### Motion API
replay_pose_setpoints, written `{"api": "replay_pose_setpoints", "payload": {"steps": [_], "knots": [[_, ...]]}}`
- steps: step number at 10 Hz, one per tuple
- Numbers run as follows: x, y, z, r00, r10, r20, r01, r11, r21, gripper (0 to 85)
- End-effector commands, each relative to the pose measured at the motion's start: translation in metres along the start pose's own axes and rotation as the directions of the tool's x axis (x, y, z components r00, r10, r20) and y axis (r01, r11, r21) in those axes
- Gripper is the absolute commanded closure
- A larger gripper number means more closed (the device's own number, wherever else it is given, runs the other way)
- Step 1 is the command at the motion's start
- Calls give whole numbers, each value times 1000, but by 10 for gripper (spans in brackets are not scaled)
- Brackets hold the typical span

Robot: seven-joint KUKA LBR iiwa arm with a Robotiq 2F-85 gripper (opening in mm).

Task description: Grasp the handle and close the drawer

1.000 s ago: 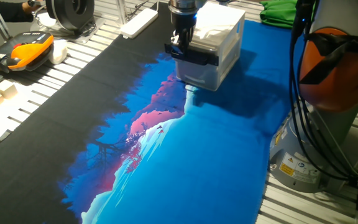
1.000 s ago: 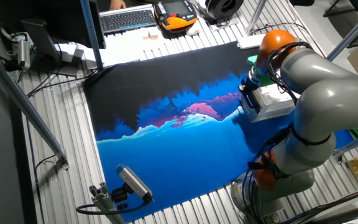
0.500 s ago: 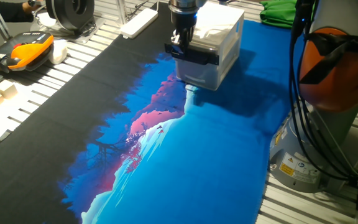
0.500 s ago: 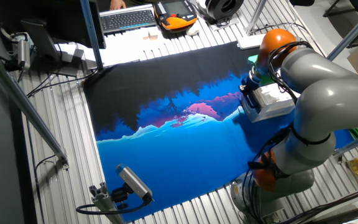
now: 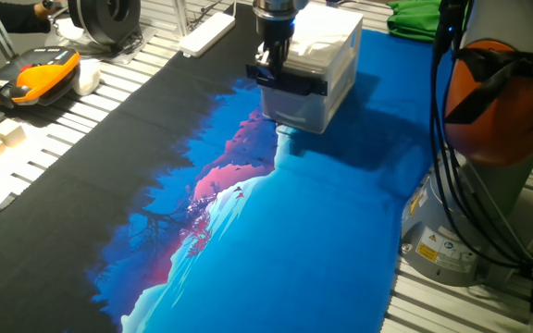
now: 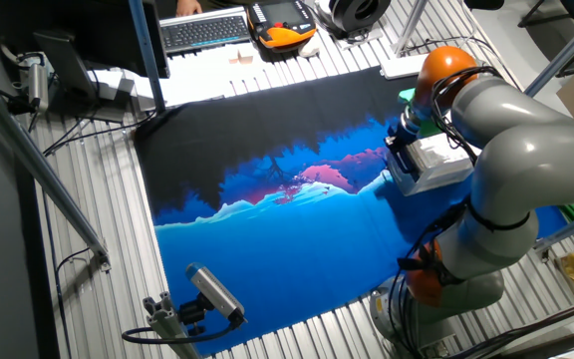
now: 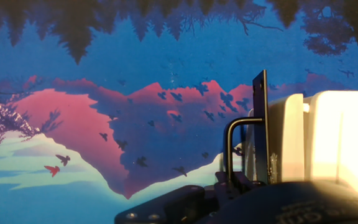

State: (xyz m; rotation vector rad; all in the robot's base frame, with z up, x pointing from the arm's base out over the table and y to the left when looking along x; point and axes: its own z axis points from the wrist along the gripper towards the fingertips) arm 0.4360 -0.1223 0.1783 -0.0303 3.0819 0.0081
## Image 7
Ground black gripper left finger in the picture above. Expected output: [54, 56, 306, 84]
[114, 170, 230, 224]

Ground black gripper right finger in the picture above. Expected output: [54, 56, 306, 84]
[231, 170, 262, 195]

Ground blue landscape printed mat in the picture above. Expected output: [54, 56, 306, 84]
[0, 0, 358, 224]

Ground white cabinet frame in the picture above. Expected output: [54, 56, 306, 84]
[303, 90, 358, 198]

